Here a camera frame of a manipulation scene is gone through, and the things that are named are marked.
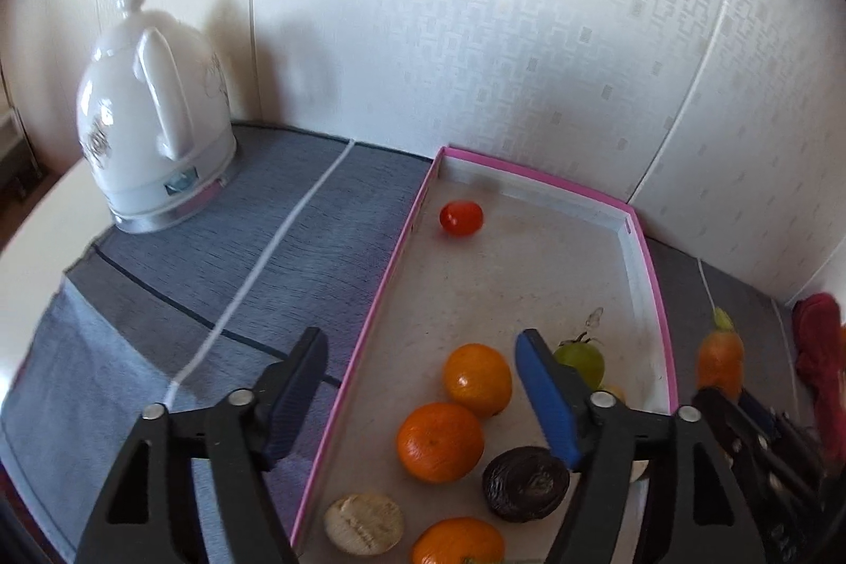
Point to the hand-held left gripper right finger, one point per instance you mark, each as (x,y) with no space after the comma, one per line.
(548,399)

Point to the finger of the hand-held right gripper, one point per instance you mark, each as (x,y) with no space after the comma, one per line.
(760,415)
(727,425)

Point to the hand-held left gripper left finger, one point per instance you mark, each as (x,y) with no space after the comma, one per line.
(294,405)

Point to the green tomato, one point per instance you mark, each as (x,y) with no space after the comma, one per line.
(585,362)

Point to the orange carrot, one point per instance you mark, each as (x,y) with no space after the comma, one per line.
(720,359)

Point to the small yellow fruit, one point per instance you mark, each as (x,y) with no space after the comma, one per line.
(616,393)

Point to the small glossy orange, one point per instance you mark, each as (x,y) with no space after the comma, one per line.
(477,379)

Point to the dark wrinkled passion fruit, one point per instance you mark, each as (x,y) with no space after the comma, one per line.
(525,483)

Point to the large round orange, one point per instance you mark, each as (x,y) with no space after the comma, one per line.
(439,442)

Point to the pink-edged cardboard tray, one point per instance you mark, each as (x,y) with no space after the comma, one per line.
(515,273)

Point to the round cracked cookie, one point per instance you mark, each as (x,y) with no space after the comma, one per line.
(363,524)

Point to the orange with green stem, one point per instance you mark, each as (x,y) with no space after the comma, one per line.
(459,541)

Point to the red cherry tomato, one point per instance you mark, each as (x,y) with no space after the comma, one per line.
(461,218)

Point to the red towel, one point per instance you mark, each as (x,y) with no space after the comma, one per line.
(819,352)

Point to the grey tablecloth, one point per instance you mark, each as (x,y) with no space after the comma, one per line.
(198,273)

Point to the white electric kettle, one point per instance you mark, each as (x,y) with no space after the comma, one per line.
(152,128)

